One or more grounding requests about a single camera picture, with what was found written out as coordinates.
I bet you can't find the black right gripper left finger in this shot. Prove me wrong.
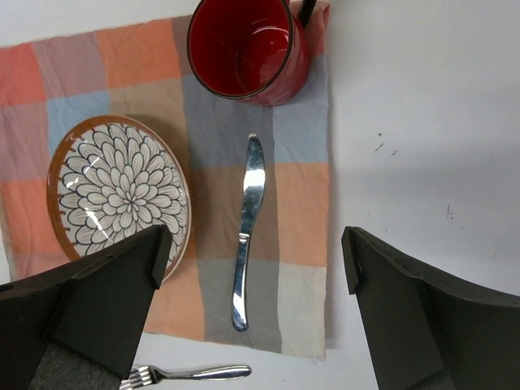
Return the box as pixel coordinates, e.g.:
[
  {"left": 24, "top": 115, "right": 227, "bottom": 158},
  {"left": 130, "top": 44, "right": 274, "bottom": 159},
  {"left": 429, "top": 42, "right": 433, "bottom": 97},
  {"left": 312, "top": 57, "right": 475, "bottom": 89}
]
[{"left": 1, "top": 225, "right": 172, "bottom": 389}]

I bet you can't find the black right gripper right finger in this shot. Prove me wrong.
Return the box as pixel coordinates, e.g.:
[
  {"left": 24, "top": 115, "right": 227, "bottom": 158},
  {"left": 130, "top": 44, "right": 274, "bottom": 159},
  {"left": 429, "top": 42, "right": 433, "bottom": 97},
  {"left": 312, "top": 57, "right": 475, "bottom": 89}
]
[{"left": 341, "top": 227, "right": 519, "bottom": 389}]

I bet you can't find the silver fork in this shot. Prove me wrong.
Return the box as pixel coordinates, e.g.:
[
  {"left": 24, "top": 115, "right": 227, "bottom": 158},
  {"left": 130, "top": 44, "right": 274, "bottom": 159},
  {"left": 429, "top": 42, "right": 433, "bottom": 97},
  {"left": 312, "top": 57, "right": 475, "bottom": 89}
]
[{"left": 119, "top": 365, "right": 252, "bottom": 389}]

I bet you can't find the floral patterned brown-rimmed plate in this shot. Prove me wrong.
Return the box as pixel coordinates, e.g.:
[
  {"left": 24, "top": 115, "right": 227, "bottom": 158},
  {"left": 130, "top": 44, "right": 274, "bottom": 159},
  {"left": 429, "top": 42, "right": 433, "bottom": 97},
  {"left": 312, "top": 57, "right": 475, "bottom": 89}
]
[{"left": 46, "top": 115, "right": 193, "bottom": 277}]

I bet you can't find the silver butter knife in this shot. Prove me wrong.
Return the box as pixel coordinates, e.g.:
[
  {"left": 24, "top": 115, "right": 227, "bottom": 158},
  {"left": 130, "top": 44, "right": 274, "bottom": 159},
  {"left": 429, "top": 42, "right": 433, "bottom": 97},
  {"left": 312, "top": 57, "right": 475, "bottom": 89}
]
[{"left": 232, "top": 133, "right": 266, "bottom": 332}]

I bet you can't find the checkered orange blue cloth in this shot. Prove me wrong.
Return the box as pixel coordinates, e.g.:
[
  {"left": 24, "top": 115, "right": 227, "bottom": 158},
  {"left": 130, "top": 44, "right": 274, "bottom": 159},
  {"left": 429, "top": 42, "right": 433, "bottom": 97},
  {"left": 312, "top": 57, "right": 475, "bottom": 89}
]
[{"left": 1, "top": 1, "right": 330, "bottom": 360}]

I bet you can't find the red ceramic mug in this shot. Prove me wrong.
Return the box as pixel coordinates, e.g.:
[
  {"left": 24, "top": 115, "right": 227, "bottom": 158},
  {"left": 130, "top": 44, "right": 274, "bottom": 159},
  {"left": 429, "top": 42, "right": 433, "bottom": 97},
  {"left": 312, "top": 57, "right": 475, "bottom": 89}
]
[{"left": 186, "top": 0, "right": 316, "bottom": 106}]

